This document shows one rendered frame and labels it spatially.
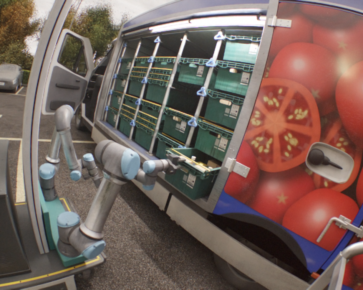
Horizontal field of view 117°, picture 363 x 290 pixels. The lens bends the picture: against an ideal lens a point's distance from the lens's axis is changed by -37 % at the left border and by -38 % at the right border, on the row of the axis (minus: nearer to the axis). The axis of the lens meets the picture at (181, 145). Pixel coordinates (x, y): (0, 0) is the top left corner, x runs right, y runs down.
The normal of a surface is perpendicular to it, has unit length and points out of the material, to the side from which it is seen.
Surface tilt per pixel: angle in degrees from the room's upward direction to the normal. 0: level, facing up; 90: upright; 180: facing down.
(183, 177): 96
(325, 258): 90
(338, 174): 90
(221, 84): 98
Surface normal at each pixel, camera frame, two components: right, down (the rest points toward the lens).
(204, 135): -0.69, 0.04
